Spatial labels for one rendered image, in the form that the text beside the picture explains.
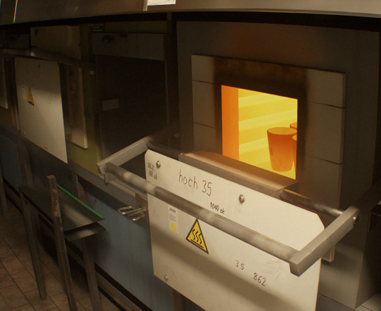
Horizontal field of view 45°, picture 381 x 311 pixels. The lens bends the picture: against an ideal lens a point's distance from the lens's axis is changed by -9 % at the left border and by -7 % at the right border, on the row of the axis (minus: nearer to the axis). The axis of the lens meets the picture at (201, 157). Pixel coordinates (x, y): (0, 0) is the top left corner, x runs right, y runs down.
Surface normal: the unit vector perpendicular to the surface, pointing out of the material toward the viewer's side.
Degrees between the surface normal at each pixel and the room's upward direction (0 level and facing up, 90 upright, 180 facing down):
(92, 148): 90
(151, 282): 90
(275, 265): 90
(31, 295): 0
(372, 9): 80
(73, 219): 0
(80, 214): 0
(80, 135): 90
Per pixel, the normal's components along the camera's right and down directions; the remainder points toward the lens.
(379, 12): -0.77, 0.04
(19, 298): -0.03, -0.95
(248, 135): 0.62, 0.22
